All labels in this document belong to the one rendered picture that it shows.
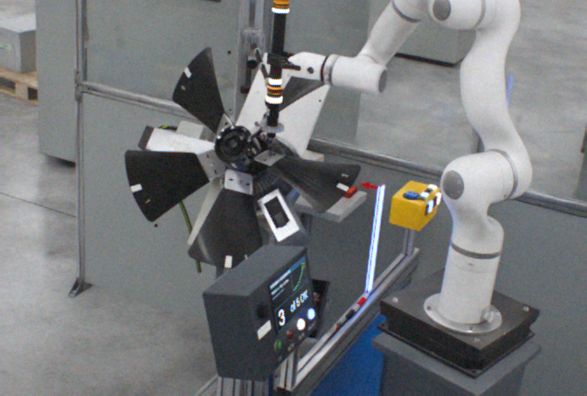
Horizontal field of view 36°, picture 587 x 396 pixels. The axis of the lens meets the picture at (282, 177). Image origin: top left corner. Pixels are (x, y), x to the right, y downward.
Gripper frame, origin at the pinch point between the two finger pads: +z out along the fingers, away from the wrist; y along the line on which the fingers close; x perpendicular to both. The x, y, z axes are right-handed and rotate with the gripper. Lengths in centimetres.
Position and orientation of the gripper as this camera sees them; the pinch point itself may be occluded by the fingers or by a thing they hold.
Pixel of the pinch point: (277, 58)
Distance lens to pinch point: 252.6
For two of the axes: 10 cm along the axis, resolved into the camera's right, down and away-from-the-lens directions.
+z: -8.8, -2.4, 4.0
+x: 0.8, -9.2, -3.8
